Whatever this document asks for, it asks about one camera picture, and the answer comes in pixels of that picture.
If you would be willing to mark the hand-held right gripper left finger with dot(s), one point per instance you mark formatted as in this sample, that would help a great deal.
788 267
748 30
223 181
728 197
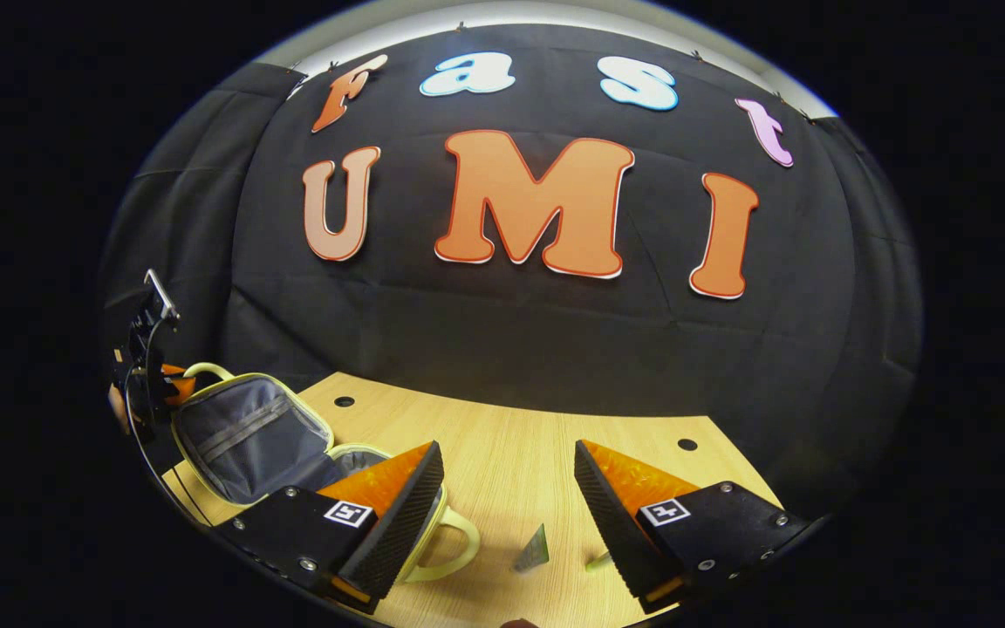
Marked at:
398 532

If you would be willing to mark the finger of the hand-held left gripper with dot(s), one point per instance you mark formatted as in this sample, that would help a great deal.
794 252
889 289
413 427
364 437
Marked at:
175 384

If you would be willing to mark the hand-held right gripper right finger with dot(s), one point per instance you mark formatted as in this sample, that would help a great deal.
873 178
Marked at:
611 532

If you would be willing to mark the pale green cream tube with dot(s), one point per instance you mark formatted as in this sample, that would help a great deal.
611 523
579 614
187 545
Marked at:
598 561

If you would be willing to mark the white tube with green band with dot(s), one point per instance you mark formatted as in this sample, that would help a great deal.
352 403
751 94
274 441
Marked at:
533 551

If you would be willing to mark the pale yellow small suitcase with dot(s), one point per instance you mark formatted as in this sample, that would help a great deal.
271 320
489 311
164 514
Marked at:
249 436

